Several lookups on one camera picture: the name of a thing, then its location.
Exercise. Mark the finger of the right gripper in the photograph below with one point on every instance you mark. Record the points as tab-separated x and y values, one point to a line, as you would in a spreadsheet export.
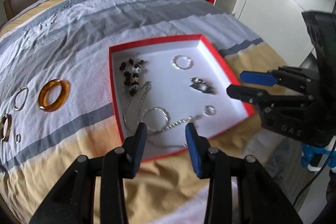
258	78
263	98

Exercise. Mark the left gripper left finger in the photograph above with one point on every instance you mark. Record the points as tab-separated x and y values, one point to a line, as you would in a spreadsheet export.
134	148

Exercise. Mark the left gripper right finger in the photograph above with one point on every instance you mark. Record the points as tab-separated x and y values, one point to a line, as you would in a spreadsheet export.
198	147

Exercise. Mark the twisted silver hoop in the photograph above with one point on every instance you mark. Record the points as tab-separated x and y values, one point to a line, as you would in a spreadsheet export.
156	119
182	62

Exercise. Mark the silver wristwatch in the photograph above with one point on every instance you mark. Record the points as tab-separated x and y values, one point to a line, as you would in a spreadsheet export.
201	86

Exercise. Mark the red shallow box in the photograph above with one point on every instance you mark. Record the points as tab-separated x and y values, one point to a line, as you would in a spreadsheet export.
142	77

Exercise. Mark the striped bed duvet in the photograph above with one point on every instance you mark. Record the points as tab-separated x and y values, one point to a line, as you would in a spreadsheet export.
69	40

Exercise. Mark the amber orange bangle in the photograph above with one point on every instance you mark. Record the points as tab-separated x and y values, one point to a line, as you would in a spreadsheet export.
53	95

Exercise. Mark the thin silver bangle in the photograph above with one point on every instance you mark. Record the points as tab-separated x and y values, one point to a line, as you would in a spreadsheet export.
20	98

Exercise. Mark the brown tortoiseshell bangle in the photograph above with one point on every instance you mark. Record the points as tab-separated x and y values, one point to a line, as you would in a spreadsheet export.
6	122

